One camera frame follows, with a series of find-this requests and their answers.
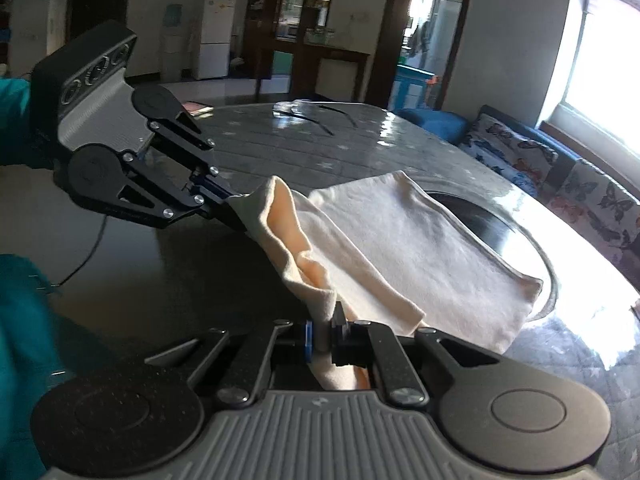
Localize blue cabinet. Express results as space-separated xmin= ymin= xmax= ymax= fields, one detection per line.
xmin=395 ymin=62 xmax=436 ymax=111

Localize window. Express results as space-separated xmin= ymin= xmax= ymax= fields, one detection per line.
xmin=537 ymin=0 xmax=640 ymax=133

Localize butterfly print pillow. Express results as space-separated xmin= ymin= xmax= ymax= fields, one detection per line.
xmin=545 ymin=160 xmax=640 ymax=293
xmin=459 ymin=112 xmax=558 ymax=196

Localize round glass turntable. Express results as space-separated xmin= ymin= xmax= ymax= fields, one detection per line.
xmin=425 ymin=190 xmax=561 ymax=321

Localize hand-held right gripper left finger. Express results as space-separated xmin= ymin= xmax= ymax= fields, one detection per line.
xmin=145 ymin=320 xmax=316 ymax=407

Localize white refrigerator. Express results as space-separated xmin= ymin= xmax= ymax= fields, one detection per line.
xmin=192 ymin=0 xmax=237 ymax=81

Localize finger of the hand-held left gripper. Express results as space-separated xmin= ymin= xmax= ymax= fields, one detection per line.
xmin=106 ymin=151 xmax=252 ymax=234
xmin=148 ymin=109 xmax=237 ymax=201

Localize person's teal jacket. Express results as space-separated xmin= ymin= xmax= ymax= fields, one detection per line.
xmin=0 ymin=254 xmax=108 ymax=466

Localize person's left forearm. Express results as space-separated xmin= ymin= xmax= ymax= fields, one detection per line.
xmin=0 ymin=77 xmax=38 ymax=167

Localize dark wooden counter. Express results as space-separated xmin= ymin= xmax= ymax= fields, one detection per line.
xmin=295 ymin=42 xmax=371 ymax=103

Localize water dispenser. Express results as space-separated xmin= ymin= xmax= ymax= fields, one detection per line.
xmin=159 ymin=4 xmax=184 ymax=81

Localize black cable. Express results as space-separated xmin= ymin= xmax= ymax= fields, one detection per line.
xmin=47 ymin=215 xmax=108 ymax=293

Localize cream long-sleeve shirt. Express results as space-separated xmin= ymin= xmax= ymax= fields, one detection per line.
xmin=227 ymin=170 xmax=545 ymax=391

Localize dark wooden door frame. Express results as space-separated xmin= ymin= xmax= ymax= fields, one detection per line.
xmin=365 ymin=0 xmax=478 ymax=111

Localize dark wooden door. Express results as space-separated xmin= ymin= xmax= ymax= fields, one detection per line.
xmin=67 ymin=0 xmax=133 ymax=43

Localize wooden display cabinet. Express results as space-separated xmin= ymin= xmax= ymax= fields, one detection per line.
xmin=245 ymin=0 xmax=341 ymax=81

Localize rimless eyeglasses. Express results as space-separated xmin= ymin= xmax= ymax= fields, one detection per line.
xmin=272 ymin=100 xmax=358 ymax=136

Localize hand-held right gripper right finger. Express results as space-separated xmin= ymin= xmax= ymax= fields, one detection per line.
xmin=329 ymin=304 xmax=504 ymax=407

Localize hanging clothes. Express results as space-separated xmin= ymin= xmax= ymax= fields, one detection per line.
xmin=406 ymin=20 xmax=433 ymax=57

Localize blue sofa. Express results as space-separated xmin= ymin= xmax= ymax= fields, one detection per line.
xmin=392 ymin=105 xmax=640 ymax=301

